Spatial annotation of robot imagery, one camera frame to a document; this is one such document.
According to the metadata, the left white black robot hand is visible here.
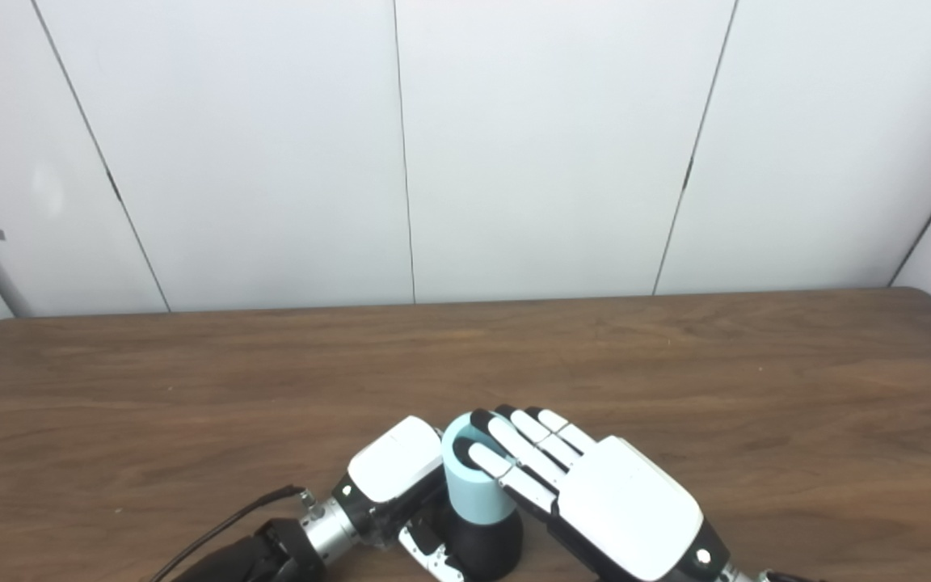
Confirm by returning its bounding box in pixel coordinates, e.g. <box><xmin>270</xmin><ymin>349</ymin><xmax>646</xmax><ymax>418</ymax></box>
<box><xmin>331</xmin><ymin>415</ymin><xmax>468</xmax><ymax>582</ymax></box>

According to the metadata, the light-blue short hose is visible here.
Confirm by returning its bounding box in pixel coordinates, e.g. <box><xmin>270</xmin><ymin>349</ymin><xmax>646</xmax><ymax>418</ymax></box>
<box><xmin>440</xmin><ymin>411</ymin><xmax>518</xmax><ymax>525</ymax></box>

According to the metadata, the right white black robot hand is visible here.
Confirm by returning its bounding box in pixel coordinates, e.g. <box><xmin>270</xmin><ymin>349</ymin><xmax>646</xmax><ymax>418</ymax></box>
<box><xmin>468</xmin><ymin>404</ymin><xmax>732</xmax><ymax>582</ymax></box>

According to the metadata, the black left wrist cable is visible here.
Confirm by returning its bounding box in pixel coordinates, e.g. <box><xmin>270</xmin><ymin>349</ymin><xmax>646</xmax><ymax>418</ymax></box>
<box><xmin>145</xmin><ymin>484</ymin><xmax>310</xmax><ymax>582</ymax></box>

